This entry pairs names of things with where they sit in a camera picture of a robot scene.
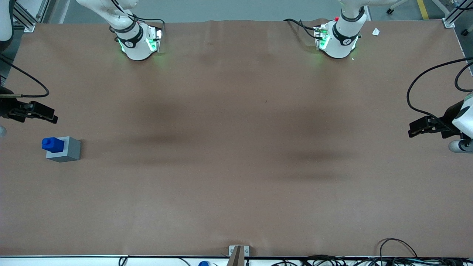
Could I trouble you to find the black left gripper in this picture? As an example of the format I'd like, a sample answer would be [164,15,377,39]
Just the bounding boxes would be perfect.
[408,100,465,139]

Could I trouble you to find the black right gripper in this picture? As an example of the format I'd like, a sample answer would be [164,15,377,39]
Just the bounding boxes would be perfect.
[0,86,59,125]

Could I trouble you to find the blue plastic part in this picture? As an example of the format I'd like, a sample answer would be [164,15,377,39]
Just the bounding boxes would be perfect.
[41,137,65,153]

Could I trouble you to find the gray square base block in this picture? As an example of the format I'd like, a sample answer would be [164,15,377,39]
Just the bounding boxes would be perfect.
[46,136,81,163]

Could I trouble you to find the white caster leg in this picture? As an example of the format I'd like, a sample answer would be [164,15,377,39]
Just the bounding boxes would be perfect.
[386,0,411,15]

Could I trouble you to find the paper table cover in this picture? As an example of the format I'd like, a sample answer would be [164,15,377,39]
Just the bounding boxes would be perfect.
[0,18,473,258]

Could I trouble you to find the long black left gripper cable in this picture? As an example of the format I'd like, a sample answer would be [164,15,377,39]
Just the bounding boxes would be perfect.
[406,57,473,134]

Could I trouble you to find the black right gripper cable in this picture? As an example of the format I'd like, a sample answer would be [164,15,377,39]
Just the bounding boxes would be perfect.
[0,55,50,99]

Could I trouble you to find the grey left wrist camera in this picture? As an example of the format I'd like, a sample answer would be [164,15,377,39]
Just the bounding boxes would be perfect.
[448,139,473,154]

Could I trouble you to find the short black looped cable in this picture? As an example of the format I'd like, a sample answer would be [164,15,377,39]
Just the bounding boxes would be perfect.
[454,61,473,92]

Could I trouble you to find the aluminium frame profile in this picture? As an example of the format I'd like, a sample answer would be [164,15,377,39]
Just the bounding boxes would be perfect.
[443,0,473,29]
[14,0,51,33]

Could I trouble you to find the black arched cable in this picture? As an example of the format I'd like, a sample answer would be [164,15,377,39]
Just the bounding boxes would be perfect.
[380,238,418,259]

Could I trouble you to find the white table edge rail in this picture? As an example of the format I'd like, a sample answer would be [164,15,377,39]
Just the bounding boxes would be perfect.
[0,255,473,266]

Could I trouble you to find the tangled black cables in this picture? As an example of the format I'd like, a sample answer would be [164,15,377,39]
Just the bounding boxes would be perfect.
[272,254,473,266]

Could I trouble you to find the black left arm base cable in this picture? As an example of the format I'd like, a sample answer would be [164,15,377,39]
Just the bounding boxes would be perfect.
[283,18,319,40]

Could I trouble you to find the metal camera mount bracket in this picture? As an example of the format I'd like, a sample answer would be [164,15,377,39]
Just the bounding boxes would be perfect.
[229,245,250,266]

